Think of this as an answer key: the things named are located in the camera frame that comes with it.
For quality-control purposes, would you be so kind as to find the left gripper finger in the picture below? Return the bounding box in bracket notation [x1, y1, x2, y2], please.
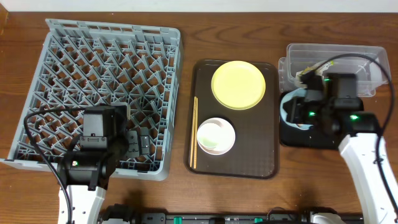
[139, 127, 150, 154]
[126, 130, 139, 157]

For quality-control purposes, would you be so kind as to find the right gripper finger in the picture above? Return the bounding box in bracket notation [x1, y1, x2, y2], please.
[285, 96, 307, 114]
[286, 111, 311, 124]

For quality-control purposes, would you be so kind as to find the light blue bowl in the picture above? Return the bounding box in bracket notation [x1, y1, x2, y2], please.
[279, 87, 315, 131]

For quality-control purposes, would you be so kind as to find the white tissue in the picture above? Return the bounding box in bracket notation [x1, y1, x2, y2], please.
[294, 69, 311, 88]

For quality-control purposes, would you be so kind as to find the green snack wrapper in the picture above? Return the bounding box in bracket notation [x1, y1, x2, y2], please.
[302, 60, 334, 73]

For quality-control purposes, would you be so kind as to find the pale green cup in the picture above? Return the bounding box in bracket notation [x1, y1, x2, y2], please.
[197, 123, 221, 149]

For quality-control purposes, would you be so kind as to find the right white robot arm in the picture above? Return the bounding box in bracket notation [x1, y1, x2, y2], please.
[280, 71, 397, 223]

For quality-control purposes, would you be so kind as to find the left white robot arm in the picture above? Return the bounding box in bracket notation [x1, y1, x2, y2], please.
[57, 103, 149, 223]

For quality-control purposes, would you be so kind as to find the black waste tray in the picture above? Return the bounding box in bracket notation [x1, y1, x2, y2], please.
[280, 88, 357, 149]

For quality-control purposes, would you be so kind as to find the grey plastic dishwasher rack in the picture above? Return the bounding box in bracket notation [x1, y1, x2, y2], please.
[2, 19, 183, 181]

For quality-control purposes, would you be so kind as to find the clear plastic waste bin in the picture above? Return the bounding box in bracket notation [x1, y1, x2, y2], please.
[278, 43, 392, 98]

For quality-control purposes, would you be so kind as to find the dark brown serving tray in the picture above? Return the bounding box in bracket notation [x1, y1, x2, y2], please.
[184, 60, 279, 179]

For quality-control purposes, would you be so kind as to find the yellow round plate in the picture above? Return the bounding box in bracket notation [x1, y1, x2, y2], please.
[211, 60, 266, 110]

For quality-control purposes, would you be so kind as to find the left wooden chopstick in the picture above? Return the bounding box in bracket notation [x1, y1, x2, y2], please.
[190, 96, 197, 167]

